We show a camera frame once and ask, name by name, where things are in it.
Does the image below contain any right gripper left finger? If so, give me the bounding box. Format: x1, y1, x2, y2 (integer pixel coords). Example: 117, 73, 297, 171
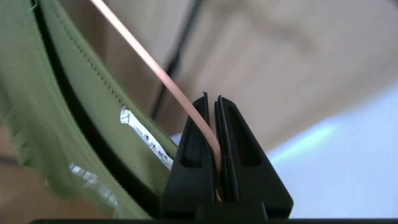
160, 91, 219, 220

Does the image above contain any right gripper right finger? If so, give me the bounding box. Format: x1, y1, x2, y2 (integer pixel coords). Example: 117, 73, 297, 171
213, 95, 294, 218

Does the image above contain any pink clothes hanger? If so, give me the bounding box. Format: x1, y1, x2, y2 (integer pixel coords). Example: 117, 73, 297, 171
89, 0, 223, 202

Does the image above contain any green garment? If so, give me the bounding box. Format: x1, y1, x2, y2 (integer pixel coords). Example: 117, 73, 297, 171
0, 0, 178, 219

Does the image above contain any black clothes rack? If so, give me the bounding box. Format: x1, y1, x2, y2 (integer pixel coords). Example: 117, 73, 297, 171
150, 0, 205, 121

